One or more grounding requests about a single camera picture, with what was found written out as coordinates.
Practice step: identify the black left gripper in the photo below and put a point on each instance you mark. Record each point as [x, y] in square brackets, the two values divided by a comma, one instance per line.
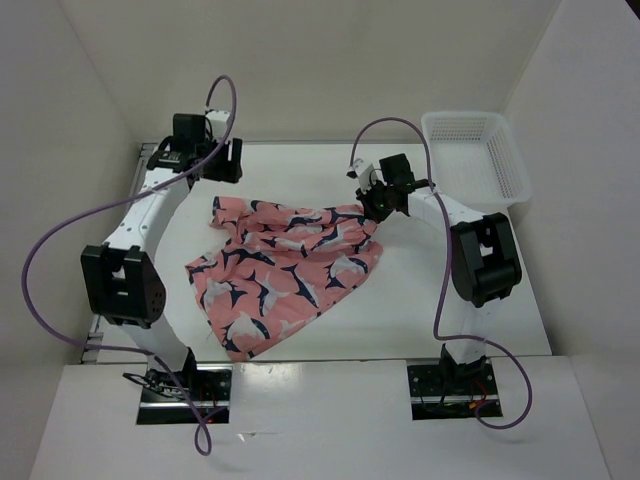
[223, 173]

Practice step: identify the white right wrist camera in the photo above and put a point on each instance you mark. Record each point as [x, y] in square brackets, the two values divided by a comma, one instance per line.
[365, 173]

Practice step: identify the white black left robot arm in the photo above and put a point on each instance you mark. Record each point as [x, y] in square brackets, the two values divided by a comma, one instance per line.
[122, 283]

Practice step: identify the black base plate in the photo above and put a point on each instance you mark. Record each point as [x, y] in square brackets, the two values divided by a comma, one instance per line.
[162, 403]
[432, 399]

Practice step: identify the pink shark print shorts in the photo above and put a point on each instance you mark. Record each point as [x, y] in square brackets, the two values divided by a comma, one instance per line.
[280, 269]

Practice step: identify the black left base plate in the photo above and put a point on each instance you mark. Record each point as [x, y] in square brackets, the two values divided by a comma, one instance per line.
[162, 403]

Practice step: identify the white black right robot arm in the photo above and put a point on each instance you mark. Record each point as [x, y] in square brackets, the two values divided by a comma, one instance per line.
[482, 261]

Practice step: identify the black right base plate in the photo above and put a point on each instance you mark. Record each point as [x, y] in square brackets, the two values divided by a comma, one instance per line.
[432, 399]

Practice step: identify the white plastic laundry basket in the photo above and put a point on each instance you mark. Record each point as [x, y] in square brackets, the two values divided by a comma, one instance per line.
[475, 159]

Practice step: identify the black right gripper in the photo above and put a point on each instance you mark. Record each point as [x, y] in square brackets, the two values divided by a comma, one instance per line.
[369, 210]

